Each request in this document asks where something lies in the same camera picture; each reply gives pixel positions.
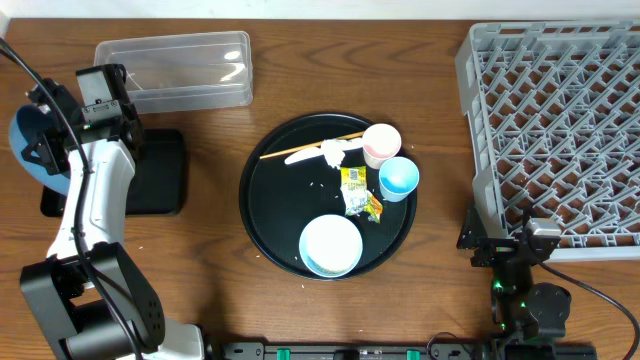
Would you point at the round black serving tray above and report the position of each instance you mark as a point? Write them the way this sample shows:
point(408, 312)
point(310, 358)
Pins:
point(277, 201)

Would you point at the wooden chopstick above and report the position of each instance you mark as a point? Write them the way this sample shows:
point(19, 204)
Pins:
point(315, 144)

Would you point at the crumpled white tissue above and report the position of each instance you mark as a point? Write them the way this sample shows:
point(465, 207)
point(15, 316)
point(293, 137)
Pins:
point(333, 152)

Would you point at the pink cup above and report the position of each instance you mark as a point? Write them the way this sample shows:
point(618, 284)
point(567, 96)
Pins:
point(380, 143)

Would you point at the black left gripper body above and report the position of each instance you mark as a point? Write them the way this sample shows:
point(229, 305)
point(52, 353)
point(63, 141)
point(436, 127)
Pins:
point(45, 150)

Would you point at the white plastic spoon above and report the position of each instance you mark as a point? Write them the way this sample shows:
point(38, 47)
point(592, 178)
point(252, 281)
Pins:
point(313, 152)

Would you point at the black rectangular waste tray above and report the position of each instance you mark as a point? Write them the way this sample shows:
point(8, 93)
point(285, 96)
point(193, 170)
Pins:
point(159, 184)

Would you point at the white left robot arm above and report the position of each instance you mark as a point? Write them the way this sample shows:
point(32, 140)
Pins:
point(88, 297)

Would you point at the large dark blue bowl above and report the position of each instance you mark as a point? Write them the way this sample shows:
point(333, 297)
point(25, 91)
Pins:
point(23, 128)

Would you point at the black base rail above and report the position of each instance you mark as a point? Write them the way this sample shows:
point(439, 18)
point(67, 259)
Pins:
point(437, 351)

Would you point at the light blue cup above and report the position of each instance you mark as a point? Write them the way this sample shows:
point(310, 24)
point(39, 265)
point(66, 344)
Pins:
point(398, 177)

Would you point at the yellow snack wrapper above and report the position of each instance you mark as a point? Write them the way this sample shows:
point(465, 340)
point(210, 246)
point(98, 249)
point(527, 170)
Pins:
point(356, 195)

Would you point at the grey dishwasher rack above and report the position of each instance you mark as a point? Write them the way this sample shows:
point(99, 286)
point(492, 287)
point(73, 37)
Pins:
point(553, 111)

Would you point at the clear plastic bin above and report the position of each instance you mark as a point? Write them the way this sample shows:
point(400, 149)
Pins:
point(186, 72)

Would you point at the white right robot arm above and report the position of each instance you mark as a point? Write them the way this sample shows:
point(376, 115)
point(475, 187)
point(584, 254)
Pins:
point(532, 315)

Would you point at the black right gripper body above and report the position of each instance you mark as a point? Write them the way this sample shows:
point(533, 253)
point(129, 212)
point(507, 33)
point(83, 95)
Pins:
point(498, 251)

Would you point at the light blue small bowl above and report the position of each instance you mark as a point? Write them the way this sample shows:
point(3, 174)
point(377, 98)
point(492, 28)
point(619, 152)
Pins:
point(330, 246)

